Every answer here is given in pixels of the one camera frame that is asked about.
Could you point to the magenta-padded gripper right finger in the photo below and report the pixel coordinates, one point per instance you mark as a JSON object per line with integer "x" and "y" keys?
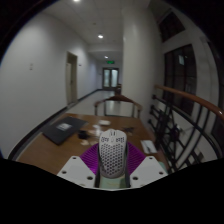
{"x": 148, "y": 170}

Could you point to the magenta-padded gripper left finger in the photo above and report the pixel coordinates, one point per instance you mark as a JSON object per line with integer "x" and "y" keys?
{"x": 75, "y": 170}

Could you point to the white honeycomb computer mouse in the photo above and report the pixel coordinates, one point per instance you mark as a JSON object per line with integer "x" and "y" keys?
{"x": 112, "y": 153}

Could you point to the flat white card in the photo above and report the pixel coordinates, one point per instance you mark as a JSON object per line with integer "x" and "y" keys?
{"x": 148, "y": 146}

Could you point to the small black box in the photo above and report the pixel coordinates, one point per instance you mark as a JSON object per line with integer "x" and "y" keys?
{"x": 82, "y": 134}

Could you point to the black closed laptop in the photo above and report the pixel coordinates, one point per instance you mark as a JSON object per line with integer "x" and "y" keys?
{"x": 63, "y": 128}

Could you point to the black railing with wooden handrail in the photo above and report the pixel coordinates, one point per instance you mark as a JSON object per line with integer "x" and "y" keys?
{"x": 180, "y": 126}

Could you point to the small white box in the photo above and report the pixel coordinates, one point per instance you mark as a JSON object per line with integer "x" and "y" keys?
{"x": 104, "y": 122}

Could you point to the brown wooden chair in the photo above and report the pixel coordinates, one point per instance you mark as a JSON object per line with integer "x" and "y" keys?
{"x": 116, "y": 100}

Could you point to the white side door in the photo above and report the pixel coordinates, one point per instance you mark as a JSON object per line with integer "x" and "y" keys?
{"x": 71, "y": 81}

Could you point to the glass double door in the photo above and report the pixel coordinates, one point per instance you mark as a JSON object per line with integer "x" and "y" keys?
{"x": 110, "y": 78}

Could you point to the dark framed window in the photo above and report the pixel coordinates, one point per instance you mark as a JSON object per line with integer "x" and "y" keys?
{"x": 181, "y": 76}

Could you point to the green exit sign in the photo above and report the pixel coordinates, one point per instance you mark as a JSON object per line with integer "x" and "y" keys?
{"x": 110, "y": 61}

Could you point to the round ceiling light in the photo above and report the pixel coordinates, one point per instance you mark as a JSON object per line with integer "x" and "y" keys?
{"x": 100, "y": 36}
{"x": 106, "y": 57}

